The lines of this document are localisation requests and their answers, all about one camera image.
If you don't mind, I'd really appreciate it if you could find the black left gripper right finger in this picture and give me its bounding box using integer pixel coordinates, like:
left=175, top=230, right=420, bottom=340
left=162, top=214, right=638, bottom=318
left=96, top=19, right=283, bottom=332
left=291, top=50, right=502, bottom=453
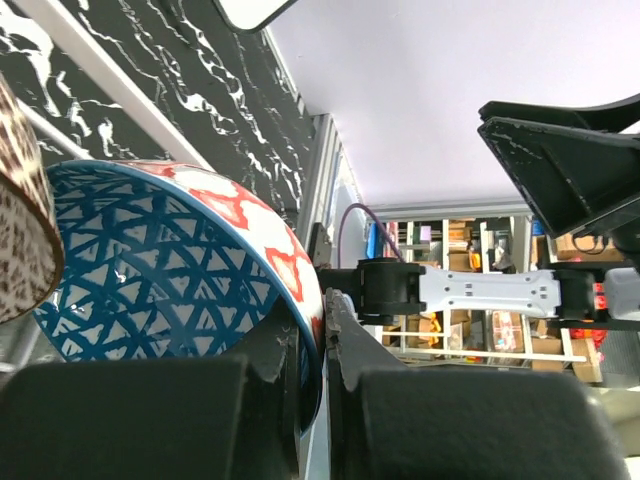
left=325, top=290, right=629, bottom=479

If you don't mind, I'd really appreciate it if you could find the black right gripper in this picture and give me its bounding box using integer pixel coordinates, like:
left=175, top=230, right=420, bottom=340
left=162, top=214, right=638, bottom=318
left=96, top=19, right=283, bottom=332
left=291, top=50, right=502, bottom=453
left=478, top=96, right=639, bottom=266

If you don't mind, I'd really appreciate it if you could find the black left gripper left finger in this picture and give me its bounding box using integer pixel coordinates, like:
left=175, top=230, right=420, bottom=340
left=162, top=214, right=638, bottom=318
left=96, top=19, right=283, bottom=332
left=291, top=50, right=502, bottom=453
left=1, top=326, right=300, bottom=479

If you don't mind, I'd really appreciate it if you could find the blue triangle patterned bowl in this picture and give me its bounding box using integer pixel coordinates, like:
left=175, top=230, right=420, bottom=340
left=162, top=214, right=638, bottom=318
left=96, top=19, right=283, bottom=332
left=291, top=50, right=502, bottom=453
left=34, top=160, right=324, bottom=429

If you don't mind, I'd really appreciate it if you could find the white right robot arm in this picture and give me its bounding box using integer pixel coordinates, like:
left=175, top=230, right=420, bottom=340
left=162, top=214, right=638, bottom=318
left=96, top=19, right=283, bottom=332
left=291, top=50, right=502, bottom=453
left=318, top=96, right=639, bottom=331

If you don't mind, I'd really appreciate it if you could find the brown patterned bowl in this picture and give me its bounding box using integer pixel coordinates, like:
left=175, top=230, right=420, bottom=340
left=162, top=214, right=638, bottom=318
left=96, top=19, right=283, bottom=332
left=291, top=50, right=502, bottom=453
left=1, top=79, right=64, bottom=323

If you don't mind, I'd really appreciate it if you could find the white dry-erase board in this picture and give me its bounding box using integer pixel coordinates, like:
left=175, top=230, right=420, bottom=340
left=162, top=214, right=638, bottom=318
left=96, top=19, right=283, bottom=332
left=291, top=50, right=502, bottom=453
left=213, top=0, right=296, bottom=33

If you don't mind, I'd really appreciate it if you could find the white wire dish rack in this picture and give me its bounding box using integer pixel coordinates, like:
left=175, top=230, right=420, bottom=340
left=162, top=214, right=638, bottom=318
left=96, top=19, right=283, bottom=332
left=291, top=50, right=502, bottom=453
left=1, top=1, right=219, bottom=361

